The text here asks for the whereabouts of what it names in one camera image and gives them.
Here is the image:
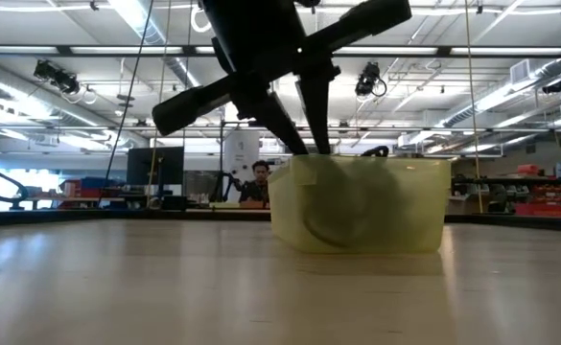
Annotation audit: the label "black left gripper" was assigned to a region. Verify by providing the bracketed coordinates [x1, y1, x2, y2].
[152, 0, 413, 155]

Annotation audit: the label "person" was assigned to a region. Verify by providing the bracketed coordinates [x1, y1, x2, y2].
[239, 159, 271, 203]

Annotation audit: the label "white cylindrical tank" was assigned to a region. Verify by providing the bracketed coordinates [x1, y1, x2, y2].
[222, 129, 261, 193]

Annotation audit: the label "black background monitor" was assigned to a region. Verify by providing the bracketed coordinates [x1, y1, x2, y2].
[126, 146, 185, 197]

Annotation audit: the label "translucent yellow plastic bin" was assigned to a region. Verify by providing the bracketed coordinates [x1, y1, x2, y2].
[268, 153, 453, 255]

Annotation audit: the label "overhead light bar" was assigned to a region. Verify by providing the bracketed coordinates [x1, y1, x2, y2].
[0, 44, 561, 58]

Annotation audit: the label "blue and red crates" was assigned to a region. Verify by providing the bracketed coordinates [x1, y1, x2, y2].
[58, 175, 128, 198]

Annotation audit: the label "ceiling air vent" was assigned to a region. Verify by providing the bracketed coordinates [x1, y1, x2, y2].
[509, 57, 531, 85]

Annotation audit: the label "shelf with red bins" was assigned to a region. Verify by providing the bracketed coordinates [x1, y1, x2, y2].
[445, 162, 561, 217]

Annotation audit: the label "black camera with looped cable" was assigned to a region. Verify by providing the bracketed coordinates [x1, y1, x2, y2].
[354, 60, 388, 99]

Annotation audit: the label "black background rig frame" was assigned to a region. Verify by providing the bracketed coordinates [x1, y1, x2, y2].
[219, 119, 297, 202]

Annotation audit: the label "white hanging ring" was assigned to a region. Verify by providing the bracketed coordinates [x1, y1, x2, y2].
[190, 3, 214, 34]

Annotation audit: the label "tan hanging rope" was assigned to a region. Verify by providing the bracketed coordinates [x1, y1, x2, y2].
[146, 0, 174, 205]

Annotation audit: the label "black hanging cable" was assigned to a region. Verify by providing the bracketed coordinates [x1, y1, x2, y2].
[105, 0, 155, 181]

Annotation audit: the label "black aluminium table frame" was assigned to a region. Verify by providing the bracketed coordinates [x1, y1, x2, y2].
[0, 206, 561, 234]

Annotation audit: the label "black ceiling camera with wires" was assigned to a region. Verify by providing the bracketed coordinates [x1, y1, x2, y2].
[33, 58, 81, 96]

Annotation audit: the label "black curved arm cable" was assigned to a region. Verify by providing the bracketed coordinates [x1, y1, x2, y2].
[0, 133, 30, 212]

